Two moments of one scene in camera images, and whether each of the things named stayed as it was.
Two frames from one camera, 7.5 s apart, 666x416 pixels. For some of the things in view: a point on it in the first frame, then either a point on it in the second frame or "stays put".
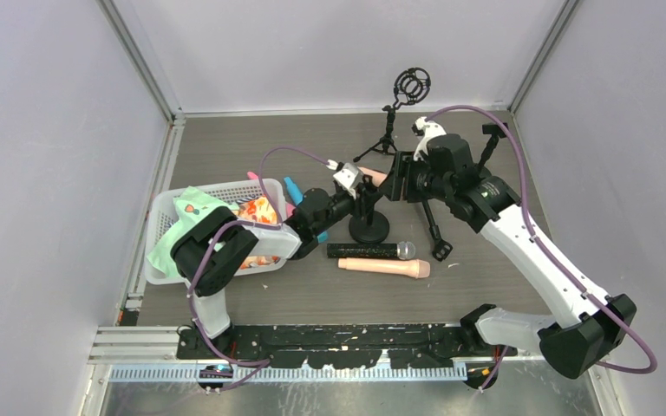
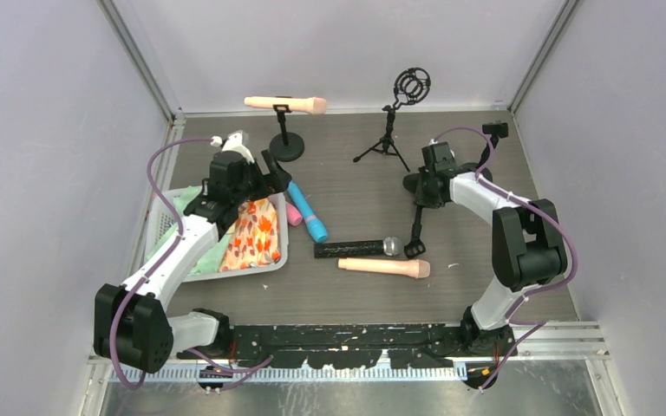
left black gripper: x=362 y=201 to x=267 y=178
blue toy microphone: x=297 y=198 stays put
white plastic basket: x=163 y=209 stays put
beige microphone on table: x=418 y=268 stays put
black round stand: x=441 y=249 to x=416 y=246
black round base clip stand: x=368 y=225 to x=287 y=146
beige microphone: x=376 y=177 to x=309 y=105
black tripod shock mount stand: x=411 y=86 stays put
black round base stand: x=496 y=132 stays put
